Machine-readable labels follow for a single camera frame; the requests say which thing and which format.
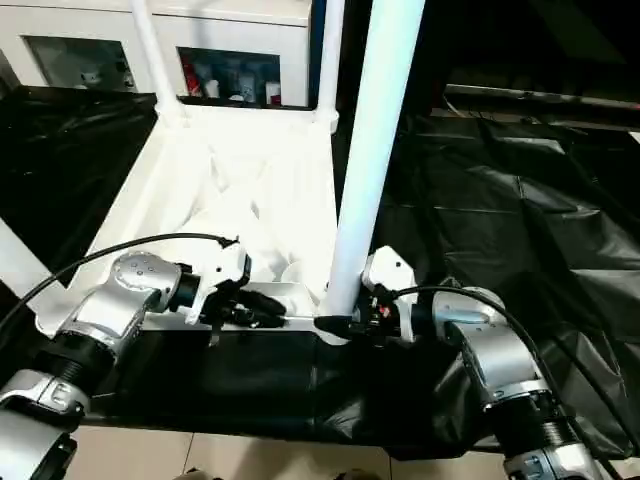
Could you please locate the white plastic table top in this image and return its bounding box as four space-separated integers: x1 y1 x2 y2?
34 97 353 347

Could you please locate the white plastic table leg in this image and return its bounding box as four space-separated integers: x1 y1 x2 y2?
314 0 427 347
128 0 188 119
0 216 57 303
313 0 348 131

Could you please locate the black mat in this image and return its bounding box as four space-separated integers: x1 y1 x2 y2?
0 85 640 461

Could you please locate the black metal bar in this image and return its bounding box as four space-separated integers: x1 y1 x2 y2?
440 83 640 111

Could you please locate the white cabinet with glass doors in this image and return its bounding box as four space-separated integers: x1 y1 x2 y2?
0 0 315 108

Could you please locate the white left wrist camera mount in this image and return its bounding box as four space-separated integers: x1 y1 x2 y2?
184 239 252 327

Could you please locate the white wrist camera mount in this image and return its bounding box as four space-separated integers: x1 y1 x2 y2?
184 239 252 327
359 245 417 344

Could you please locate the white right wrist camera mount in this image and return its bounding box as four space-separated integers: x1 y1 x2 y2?
359 245 417 344

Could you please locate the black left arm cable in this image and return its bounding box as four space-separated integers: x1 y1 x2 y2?
0 232 242 323

